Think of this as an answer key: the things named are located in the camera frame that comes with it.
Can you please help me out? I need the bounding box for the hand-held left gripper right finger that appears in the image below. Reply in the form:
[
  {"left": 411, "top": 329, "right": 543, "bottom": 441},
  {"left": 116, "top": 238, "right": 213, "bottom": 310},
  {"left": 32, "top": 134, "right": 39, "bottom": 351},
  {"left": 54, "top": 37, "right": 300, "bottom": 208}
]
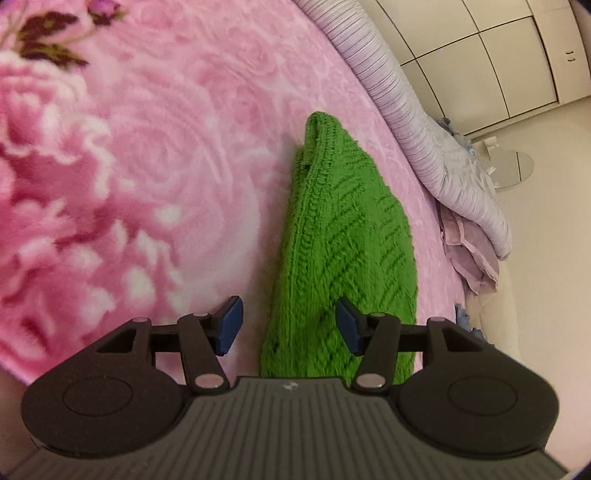
[{"left": 335, "top": 296, "right": 485, "bottom": 395}]

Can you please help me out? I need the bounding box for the striped lilac duvet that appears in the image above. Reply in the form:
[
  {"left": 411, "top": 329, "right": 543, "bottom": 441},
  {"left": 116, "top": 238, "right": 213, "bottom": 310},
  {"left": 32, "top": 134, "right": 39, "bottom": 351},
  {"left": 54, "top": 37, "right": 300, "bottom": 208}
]
[{"left": 295, "top": 0, "right": 513, "bottom": 259}]

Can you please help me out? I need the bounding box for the grey-blue garment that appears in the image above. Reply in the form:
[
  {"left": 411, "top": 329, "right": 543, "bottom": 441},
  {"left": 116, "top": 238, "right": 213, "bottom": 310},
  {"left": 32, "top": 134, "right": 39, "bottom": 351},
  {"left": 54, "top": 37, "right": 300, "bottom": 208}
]
[{"left": 455, "top": 302, "right": 483, "bottom": 337}]

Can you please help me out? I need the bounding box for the purple pillow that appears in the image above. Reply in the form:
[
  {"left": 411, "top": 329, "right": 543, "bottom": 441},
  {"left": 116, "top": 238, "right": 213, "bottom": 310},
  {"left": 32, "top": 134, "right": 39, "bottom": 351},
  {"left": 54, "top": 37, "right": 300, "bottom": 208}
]
[{"left": 438, "top": 203, "right": 502, "bottom": 296}]

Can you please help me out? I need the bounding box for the white toiletry rack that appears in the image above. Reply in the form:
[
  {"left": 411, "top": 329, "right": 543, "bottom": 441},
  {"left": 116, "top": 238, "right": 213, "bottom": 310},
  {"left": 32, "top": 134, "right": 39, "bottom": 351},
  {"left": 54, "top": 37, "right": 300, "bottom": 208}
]
[{"left": 480, "top": 136, "right": 502, "bottom": 178}]

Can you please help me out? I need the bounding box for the oval mirror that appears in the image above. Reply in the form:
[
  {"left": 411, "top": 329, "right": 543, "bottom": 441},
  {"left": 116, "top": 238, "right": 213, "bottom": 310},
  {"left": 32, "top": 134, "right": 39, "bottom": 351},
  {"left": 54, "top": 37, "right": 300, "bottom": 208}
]
[{"left": 487, "top": 150, "right": 535, "bottom": 190}]

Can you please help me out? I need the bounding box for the pink floral blanket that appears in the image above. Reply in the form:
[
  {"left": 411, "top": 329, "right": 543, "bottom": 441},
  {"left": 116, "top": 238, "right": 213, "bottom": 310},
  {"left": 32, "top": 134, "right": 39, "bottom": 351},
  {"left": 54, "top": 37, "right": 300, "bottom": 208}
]
[{"left": 0, "top": 0, "right": 467, "bottom": 384}]

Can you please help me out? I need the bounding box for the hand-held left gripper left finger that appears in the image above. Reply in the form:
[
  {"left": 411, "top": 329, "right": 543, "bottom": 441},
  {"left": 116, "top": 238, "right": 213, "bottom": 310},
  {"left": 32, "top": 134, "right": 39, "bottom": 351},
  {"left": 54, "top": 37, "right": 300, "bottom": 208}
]
[{"left": 95, "top": 296, "right": 244, "bottom": 395}]

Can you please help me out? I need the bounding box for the green knitted vest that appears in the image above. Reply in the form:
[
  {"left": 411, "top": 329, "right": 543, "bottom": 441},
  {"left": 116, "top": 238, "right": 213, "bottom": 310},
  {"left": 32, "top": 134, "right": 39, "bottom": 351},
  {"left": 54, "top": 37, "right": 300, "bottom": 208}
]
[{"left": 259, "top": 111, "right": 419, "bottom": 386}]

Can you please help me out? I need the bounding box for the cream wardrobe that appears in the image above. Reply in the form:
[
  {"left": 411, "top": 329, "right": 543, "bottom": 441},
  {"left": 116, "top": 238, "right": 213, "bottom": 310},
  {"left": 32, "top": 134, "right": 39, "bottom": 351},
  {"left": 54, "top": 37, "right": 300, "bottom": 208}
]
[{"left": 355, "top": 0, "right": 591, "bottom": 137}]

